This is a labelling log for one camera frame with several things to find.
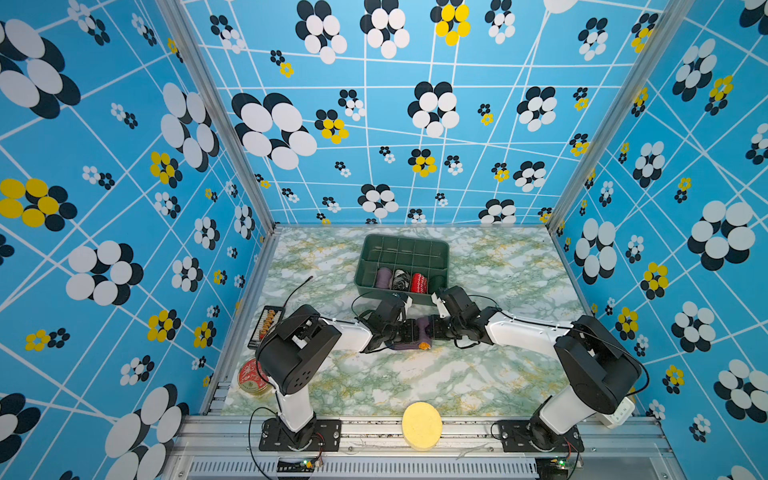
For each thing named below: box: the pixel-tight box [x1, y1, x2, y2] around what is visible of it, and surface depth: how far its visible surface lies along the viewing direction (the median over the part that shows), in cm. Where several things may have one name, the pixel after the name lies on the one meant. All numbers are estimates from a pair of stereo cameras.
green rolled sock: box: [428, 275, 447, 295], surface depth 98 cm
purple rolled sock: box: [376, 267, 392, 289], surface depth 100 cm
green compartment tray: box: [354, 234, 450, 306], surface depth 101 cm
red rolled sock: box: [411, 273, 428, 294], surface depth 98 cm
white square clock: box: [598, 397, 635, 429], surface depth 75 cm
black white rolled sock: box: [392, 269, 411, 291], surface depth 98 cm
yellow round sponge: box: [402, 402, 443, 451], surface depth 74 cm
